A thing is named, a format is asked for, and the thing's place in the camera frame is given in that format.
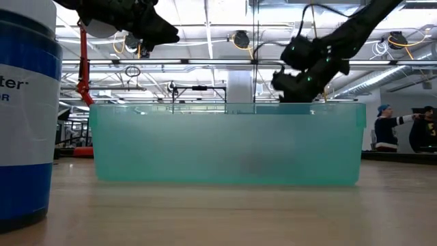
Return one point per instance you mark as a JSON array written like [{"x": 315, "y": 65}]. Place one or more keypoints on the teal translucent plastic bin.
[{"x": 205, "y": 147}]

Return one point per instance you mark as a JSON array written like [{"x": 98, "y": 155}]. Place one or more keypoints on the black aluminium table frame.
[{"x": 399, "y": 158}]

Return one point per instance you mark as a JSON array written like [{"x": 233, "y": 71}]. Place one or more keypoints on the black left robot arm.
[{"x": 68, "y": 2}]

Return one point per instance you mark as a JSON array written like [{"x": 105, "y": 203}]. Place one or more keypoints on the silver ventilation duct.
[{"x": 379, "y": 79}]

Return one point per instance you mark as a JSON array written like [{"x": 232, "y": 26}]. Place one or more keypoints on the large blue food coloring bottle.
[{"x": 24, "y": 119}]

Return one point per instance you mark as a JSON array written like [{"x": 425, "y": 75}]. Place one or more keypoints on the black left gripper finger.
[{"x": 158, "y": 30}]

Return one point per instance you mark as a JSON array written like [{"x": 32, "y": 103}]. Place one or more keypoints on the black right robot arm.
[{"x": 358, "y": 30}]

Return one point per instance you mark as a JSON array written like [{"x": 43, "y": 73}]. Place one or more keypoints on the red desk lamp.
[{"x": 83, "y": 68}]

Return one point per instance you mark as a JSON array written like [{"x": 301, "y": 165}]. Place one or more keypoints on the person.
[
  {"x": 423, "y": 133},
  {"x": 385, "y": 133}
]

